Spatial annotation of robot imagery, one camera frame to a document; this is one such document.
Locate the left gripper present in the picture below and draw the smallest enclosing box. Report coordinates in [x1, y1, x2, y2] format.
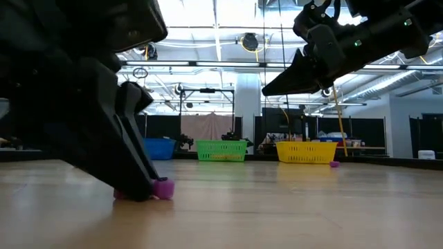
[0, 0, 169, 202]

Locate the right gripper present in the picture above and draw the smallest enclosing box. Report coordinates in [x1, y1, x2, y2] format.
[262, 3, 402, 97]

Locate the black monitor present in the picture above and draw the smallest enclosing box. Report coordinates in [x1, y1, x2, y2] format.
[262, 107, 306, 135]

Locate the white square pillar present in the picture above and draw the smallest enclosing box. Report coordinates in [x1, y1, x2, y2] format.
[235, 72, 262, 155]

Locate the blue plastic basket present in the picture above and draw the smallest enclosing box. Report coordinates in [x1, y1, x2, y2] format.
[143, 138, 177, 160]

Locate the small black background robot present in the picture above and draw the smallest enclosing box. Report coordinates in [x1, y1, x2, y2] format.
[221, 130, 254, 148]
[174, 133, 195, 150]

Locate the blue and white cooler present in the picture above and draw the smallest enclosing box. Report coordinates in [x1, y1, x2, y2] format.
[318, 132, 348, 143]

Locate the yellow plastic basket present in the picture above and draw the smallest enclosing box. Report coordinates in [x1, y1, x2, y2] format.
[275, 141, 338, 165]

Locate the pink curtain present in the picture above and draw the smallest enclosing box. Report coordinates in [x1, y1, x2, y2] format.
[181, 113, 233, 142]

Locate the black framed partition panel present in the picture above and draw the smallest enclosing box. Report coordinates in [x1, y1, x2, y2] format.
[317, 117, 387, 156]

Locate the green plastic basket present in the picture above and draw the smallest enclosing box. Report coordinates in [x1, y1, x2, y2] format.
[196, 140, 248, 163]

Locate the dark blue partition panel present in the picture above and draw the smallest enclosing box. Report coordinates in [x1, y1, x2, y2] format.
[409, 113, 443, 160]

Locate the hanging black cable loop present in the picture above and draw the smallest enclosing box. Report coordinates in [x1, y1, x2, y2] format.
[132, 67, 149, 80]

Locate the black ceiling cable reel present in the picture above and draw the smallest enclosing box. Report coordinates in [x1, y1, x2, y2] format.
[241, 33, 260, 53]
[144, 41, 159, 62]

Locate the thick yellow hanging cable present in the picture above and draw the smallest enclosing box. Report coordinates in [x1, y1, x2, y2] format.
[320, 0, 349, 157]

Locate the black metal stand frame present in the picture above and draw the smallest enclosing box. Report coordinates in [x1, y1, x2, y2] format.
[179, 88, 235, 142]

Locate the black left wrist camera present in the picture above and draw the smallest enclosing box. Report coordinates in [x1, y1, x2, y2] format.
[20, 0, 115, 33]

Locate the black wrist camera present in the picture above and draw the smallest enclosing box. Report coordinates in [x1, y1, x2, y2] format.
[20, 0, 115, 33]
[345, 0, 416, 18]

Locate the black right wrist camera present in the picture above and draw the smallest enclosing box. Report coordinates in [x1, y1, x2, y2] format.
[345, 0, 416, 18]

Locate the black aluminium table frame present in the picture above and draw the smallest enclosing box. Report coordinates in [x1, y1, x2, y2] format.
[0, 148, 443, 170]

